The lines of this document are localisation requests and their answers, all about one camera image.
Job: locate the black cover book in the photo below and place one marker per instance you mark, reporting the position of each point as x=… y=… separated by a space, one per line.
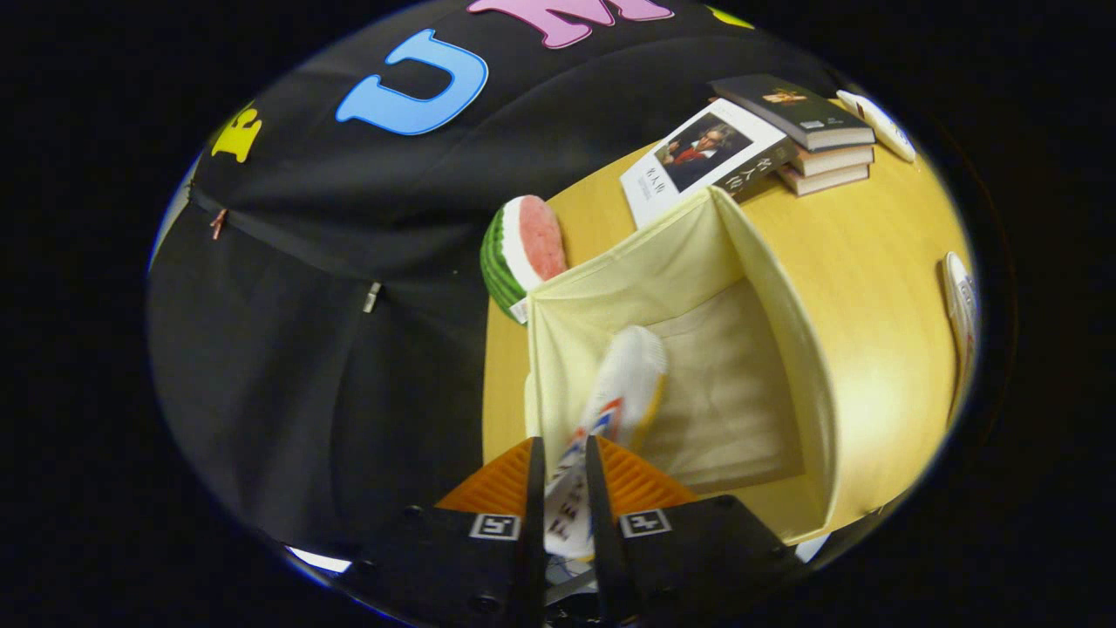
x=785 y=109

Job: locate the beige fabric storage box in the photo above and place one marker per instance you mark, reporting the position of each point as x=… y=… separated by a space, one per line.
x=610 y=279

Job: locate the white portrait cover book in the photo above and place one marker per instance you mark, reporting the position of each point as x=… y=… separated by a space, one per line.
x=689 y=157

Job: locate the white canvas shoe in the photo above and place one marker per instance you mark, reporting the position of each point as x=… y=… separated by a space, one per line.
x=632 y=375
x=959 y=301

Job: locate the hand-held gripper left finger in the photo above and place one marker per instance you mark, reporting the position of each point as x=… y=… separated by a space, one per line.
x=453 y=558

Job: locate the silver clip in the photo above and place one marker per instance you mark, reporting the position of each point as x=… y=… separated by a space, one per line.
x=372 y=296

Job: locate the watermelon slice plush toy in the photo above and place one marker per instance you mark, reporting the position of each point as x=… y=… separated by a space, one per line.
x=540 y=240

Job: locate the white plush toy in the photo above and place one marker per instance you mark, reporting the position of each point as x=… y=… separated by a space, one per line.
x=881 y=126

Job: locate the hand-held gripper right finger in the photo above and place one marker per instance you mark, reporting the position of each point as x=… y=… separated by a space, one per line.
x=689 y=549

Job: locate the black backdrop cloth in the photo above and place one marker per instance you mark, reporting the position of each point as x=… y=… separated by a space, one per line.
x=305 y=375

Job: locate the copper clip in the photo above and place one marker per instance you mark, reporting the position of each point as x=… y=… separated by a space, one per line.
x=218 y=223

